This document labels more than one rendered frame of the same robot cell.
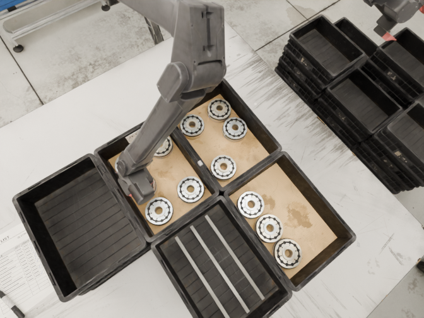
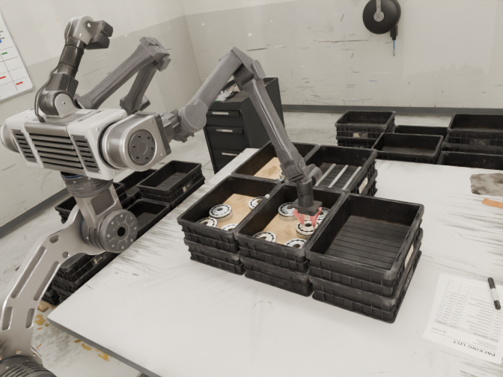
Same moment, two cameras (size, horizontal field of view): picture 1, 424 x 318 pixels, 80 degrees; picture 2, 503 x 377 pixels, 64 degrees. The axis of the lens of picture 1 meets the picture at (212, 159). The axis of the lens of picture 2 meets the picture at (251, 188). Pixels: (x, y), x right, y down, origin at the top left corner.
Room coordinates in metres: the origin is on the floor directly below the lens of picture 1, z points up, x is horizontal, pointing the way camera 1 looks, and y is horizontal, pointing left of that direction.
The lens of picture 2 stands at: (0.51, 1.47, 1.80)
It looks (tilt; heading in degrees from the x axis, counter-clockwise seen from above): 29 degrees down; 263
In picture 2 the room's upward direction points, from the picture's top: 12 degrees counter-clockwise
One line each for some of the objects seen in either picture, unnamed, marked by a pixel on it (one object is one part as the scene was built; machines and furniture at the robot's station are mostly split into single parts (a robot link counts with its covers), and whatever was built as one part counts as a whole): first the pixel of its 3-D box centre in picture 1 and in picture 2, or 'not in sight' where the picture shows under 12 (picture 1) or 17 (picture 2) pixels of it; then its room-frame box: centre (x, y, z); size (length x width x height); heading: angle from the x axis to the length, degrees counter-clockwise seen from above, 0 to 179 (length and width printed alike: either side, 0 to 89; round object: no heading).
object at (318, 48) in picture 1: (312, 67); (93, 270); (1.31, -0.59, 0.37); 0.40 x 0.30 x 0.45; 46
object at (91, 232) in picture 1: (86, 222); (367, 241); (0.02, 0.41, 0.87); 0.40 x 0.30 x 0.11; 45
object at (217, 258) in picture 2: not in sight; (237, 231); (0.44, -0.02, 0.76); 0.40 x 0.30 x 0.12; 45
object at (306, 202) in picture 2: (134, 178); (305, 199); (0.18, 0.24, 1.00); 0.10 x 0.07 x 0.07; 134
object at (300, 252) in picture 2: (156, 172); (291, 215); (0.23, 0.19, 0.92); 0.40 x 0.30 x 0.02; 45
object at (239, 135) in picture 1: (235, 127); (220, 210); (0.49, -0.07, 0.86); 0.10 x 0.10 x 0.01
